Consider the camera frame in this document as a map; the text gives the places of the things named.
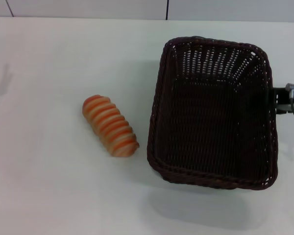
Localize dark brown woven basket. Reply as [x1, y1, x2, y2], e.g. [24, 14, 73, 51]
[146, 36, 279, 190]

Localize orange striped bread roll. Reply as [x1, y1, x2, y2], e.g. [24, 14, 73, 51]
[82, 94, 140, 158]

